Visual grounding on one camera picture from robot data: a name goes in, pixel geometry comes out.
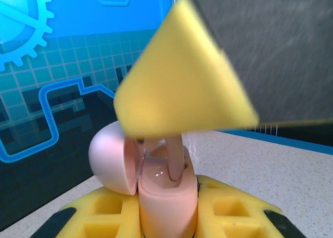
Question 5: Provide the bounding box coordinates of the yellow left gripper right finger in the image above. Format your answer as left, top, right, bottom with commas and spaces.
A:
195, 174, 300, 238

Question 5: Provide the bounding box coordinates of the blue table edge trim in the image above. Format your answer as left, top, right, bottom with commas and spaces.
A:
215, 128, 333, 156

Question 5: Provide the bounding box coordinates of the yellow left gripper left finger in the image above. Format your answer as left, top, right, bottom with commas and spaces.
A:
32, 187, 143, 238

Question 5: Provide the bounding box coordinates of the pink wireless earbud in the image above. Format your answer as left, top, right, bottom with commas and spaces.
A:
165, 133, 187, 182

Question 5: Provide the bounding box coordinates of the pink earbud charging case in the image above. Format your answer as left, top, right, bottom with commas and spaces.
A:
88, 122, 200, 238

